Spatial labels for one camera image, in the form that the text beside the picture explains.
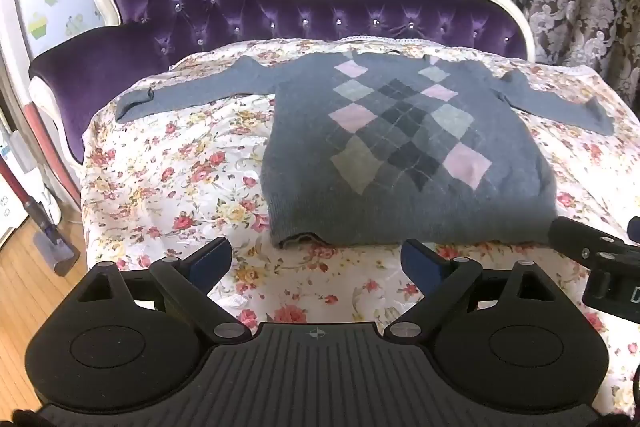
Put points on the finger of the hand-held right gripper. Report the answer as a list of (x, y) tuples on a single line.
[(635, 224), (580, 239)]

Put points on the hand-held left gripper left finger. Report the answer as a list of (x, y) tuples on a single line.
[(212, 259)]

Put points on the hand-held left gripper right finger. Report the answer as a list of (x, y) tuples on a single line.
[(420, 262)]

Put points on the grey argyle sweater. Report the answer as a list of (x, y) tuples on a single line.
[(310, 157)]

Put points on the floral bedspread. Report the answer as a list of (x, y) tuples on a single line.
[(175, 187)]

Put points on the red stick vacuum cleaner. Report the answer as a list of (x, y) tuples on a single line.
[(55, 252)]

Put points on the white floor appliance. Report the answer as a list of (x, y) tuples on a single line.
[(10, 202)]

